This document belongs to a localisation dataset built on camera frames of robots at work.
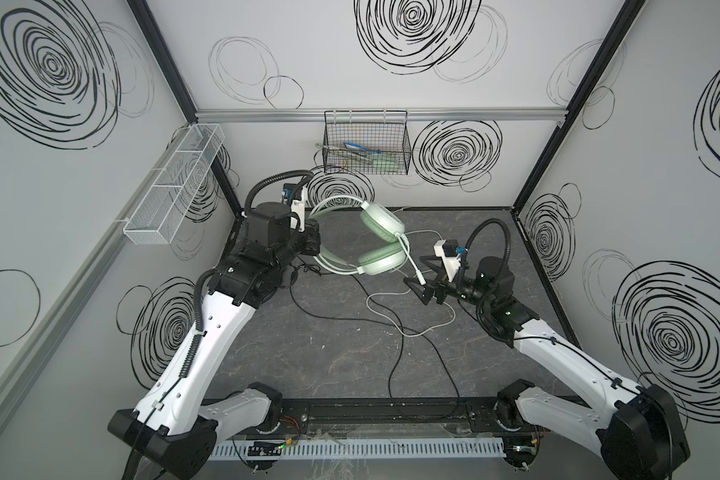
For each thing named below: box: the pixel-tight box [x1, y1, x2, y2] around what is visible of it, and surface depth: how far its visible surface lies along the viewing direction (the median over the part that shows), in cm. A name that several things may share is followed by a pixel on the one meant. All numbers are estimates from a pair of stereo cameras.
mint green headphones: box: [308, 195, 409, 276], surface depth 61 cm
